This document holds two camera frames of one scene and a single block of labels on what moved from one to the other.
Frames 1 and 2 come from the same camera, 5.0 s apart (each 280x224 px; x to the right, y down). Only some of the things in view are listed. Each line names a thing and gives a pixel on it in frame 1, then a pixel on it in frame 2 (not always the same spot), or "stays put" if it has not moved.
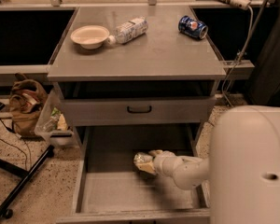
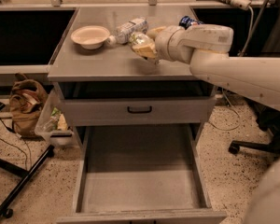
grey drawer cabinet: [133, 79] stays put
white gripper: [162, 162] -> [161, 46]
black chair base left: [25, 176] stays put
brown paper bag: [26, 99] stays put
